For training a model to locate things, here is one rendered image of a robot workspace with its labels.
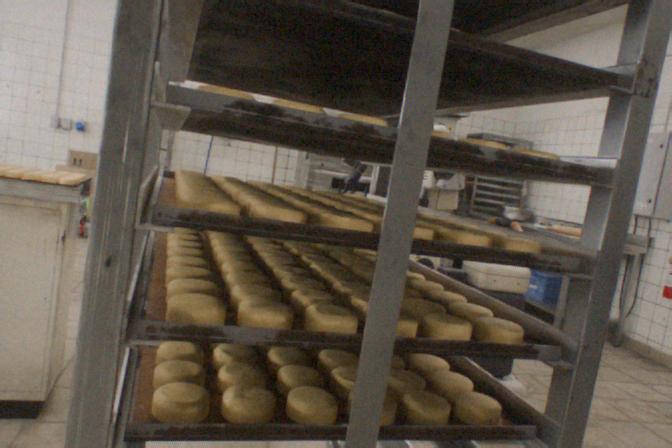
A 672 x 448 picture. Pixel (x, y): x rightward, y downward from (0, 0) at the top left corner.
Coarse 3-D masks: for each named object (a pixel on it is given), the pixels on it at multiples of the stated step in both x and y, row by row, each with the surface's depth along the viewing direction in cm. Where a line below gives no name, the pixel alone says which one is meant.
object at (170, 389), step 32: (160, 352) 58; (192, 352) 58; (224, 352) 60; (256, 352) 61; (288, 352) 63; (320, 352) 66; (352, 352) 71; (160, 384) 52; (192, 384) 50; (224, 384) 54; (256, 384) 54; (288, 384) 55; (320, 384) 57; (352, 384) 57; (416, 384) 60; (448, 384) 61; (160, 416) 46; (192, 416) 47; (224, 416) 49; (256, 416) 48; (288, 416) 51; (320, 416) 50; (384, 416) 52; (416, 416) 54; (448, 416) 55; (480, 416) 56
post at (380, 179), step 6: (396, 120) 109; (390, 126) 108; (396, 126) 109; (378, 168) 109; (384, 168) 109; (390, 168) 110; (372, 174) 111; (378, 174) 109; (384, 174) 109; (372, 180) 111; (378, 180) 109; (384, 180) 110; (372, 186) 111; (378, 186) 109; (384, 186) 110; (372, 192) 110; (378, 192) 110; (384, 192) 110; (336, 444) 115
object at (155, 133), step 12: (168, 60) 94; (168, 72) 95; (168, 84) 95; (156, 120) 95; (156, 132) 96; (156, 144) 96; (156, 156) 96; (144, 168) 96; (144, 180) 96; (132, 264) 97; (132, 276) 98; (120, 360) 99; (120, 372) 99
